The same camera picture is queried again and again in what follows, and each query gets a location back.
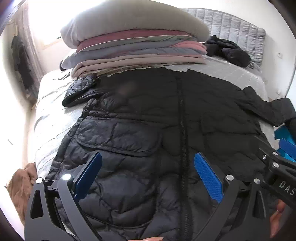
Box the large black puffer coat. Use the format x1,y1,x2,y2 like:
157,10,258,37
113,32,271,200
46,68,295,240

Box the dark hanging clothes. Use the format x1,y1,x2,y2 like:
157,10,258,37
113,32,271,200
11,35,34,90

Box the grey pillow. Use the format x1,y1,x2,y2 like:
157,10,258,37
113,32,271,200
61,1,210,49

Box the grey quilted headboard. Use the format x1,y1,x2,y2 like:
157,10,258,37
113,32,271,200
183,8,266,66

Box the stack of folded blankets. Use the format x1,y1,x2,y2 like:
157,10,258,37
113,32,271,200
60,29,207,71

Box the person's right hand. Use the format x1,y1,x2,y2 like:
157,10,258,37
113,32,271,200
270,200,286,238

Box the brown cloth on floor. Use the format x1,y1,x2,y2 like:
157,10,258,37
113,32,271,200
6,163,38,225

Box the small black puffer jacket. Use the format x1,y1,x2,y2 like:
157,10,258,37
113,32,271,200
203,35,251,68

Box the person's left hand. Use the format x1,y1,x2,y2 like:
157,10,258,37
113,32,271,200
128,237,164,241

